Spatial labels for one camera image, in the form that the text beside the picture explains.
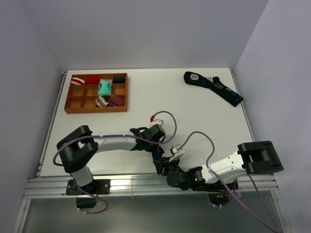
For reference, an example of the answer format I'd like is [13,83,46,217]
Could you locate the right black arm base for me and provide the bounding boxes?
[193,181,231,205]

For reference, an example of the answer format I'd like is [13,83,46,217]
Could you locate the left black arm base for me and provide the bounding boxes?
[65,179,110,209]

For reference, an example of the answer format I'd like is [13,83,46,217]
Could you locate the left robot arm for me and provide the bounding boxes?
[56,124,166,194]

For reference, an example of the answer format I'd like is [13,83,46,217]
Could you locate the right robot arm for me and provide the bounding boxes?
[164,141,284,192]

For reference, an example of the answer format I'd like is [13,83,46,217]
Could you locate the purple sock roll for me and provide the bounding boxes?
[110,95,125,107]

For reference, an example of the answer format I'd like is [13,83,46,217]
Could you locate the brown white sock roll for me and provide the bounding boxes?
[95,95,110,107]

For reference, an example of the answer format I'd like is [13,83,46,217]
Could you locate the dark navy sock roll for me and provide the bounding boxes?
[113,75,126,84]

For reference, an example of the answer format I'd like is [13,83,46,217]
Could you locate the teal sock roll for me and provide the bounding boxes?
[97,80,112,96]

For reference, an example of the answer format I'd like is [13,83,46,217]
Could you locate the red white striped sock roll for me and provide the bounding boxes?
[70,77,85,85]

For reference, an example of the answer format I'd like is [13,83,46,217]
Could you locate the brown wooden organizer tray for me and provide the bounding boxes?
[64,73,128,114]

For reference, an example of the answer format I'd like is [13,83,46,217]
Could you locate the black blue patterned sock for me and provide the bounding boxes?
[183,71,243,107]

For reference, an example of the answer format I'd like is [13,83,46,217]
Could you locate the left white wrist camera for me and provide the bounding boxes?
[149,115,164,128]

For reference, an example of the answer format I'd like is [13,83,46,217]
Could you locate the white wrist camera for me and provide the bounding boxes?
[169,144,185,162]
[149,115,164,128]

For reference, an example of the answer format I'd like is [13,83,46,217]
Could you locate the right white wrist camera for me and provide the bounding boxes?
[169,144,185,162]

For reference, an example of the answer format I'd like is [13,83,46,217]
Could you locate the aluminium table frame rail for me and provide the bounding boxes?
[23,169,279,200]

